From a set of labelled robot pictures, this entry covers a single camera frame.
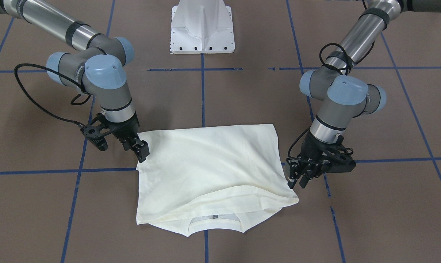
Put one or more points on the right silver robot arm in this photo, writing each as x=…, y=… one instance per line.
x=96, y=69

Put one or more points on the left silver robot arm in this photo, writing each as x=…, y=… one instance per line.
x=344, y=97

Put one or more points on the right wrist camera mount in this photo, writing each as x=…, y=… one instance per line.
x=96, y=130

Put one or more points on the cream long-sleeve cat shirt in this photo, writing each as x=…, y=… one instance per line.
x=225, y=177

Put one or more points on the white camera mast base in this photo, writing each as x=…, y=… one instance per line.
x=202, y=27

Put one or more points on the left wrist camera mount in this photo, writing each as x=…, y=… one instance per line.
x=337, y=159

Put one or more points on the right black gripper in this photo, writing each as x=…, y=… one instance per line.
x=126, y=128

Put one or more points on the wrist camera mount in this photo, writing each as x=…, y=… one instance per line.
x=337, y=159
x=96, y=130

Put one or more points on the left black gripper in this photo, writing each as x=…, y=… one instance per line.
x=311, y=147

